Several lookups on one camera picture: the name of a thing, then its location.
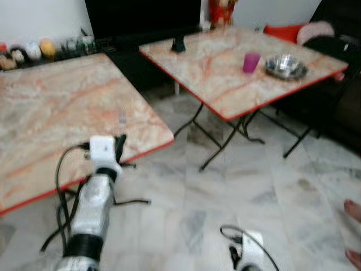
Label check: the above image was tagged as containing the bare human foot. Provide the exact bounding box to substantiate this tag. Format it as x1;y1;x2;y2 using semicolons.
344;199;361;222
345;250;361;270

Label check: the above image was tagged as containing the small green white figurine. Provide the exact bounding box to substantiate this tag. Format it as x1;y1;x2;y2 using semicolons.
82;35;96;53

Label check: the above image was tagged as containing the black phone stand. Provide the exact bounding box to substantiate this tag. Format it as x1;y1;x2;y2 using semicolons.
171;36;187;54

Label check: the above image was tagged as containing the purple plastic cup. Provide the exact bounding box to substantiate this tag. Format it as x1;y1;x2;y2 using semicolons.
243;53;261;75

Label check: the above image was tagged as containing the silver metal fork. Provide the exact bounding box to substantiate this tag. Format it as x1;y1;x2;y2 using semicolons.
117;107;127;136

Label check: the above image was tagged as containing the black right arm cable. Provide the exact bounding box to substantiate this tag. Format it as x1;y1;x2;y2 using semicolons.
220;225;280;271

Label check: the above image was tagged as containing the stainless steel bowl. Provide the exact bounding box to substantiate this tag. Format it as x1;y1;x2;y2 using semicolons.
265;54;309;80

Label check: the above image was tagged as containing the marble top folding table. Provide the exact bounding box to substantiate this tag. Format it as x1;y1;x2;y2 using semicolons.
0;53;175;217
139;25;349;172

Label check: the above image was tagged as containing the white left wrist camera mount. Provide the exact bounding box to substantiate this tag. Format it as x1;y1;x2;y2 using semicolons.
89;135;122;176

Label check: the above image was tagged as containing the black television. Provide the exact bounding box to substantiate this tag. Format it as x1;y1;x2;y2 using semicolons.
85;0;202;40

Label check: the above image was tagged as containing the small grey figurine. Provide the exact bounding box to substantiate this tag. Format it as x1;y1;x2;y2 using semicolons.
67;38;81;54

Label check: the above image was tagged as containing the black round doll figurine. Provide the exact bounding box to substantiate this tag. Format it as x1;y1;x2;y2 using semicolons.
11;46;26;63

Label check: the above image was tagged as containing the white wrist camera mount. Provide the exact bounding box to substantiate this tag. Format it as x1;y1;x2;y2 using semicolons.
89;135;122;176
240;230;264;271

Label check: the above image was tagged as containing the white round doll figurine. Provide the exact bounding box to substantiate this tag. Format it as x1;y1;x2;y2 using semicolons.
24;42;42;61

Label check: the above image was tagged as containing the pink Hello Kitty pillow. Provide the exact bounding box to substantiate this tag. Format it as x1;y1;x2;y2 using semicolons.
297;21;335;46

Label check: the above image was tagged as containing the black plastic chair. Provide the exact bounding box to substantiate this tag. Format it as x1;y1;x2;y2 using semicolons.
285;34;361;159

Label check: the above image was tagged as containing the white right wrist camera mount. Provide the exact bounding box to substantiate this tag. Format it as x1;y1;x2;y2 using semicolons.
240;230;264;271

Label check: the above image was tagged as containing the red cushion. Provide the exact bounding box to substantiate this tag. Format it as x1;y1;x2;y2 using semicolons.
264;24;308;45

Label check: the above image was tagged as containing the red laughing Buddha statue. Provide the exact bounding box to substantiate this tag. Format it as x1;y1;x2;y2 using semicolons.
209;0;237;28

